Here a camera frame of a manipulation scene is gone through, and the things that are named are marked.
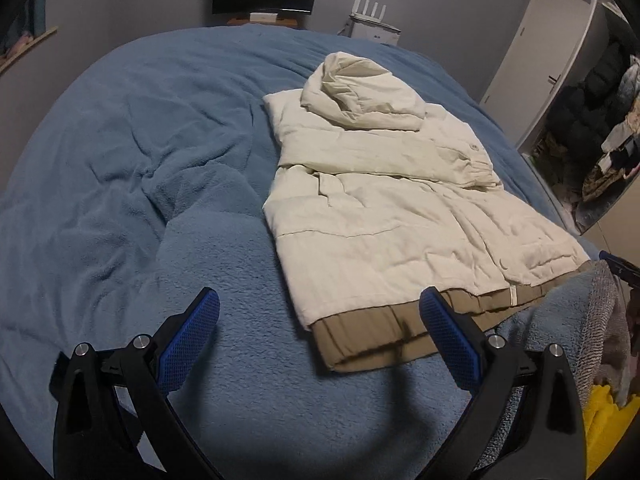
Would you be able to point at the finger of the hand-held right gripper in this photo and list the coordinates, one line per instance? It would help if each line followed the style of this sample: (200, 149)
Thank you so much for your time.
(622, 267)

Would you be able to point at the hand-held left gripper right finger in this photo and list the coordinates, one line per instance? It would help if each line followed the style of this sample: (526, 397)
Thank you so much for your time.
(447, 332)

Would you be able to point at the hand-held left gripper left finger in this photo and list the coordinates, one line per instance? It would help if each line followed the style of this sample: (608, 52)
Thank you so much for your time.
(192, 330)

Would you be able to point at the cream hooded jacket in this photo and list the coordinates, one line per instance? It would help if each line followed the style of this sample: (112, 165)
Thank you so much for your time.
(380, 200)

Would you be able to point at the grey knit cloth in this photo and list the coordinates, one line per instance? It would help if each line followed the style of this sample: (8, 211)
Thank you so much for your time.
(605, 320)

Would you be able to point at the blue fleece blanket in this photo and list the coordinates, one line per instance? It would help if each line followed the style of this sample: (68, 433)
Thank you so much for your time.
(125, 185)

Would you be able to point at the yellow cloth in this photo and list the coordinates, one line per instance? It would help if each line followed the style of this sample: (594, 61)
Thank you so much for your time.
(610, 430)

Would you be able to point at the white door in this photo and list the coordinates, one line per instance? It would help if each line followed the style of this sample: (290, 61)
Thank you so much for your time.
(540, 60)

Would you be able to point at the white cabinet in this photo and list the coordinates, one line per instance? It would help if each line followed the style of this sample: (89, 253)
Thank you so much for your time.
(372, 30)

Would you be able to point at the small white box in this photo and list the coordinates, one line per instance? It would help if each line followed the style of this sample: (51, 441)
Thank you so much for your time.
(264, 17)

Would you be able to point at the wooden monitor stand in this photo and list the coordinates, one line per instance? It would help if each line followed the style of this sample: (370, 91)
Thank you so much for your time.
(287, 22)

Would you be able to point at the wooden frame edge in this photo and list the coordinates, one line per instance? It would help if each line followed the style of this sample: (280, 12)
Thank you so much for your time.
(27, 50)

